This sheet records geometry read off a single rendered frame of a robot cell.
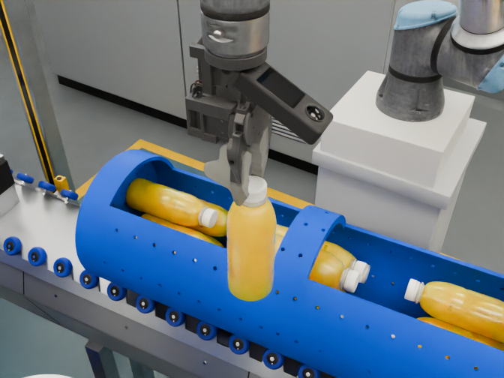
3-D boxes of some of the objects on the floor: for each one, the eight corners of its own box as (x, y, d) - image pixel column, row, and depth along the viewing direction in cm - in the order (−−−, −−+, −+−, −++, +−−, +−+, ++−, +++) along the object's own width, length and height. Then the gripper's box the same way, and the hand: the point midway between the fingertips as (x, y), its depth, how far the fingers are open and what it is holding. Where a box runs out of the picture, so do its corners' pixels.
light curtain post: (97, 307, 240) (-38, -163, 129) (108, 313, 238) (-18, -161, 127) (87, 318, 236) (-60, -158, 125) (99, 323, 234) (-40, -156, 123)
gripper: (220, 19, 71) (225, 160, 84) (170, 57, 62) (184, 206, 76) (284, 32, 68) (278, 176, 81) (241, 73, 60) (242, 226, 73)
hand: (252, 189), depth 77 cm, fingers closed on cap, 4 cm apart
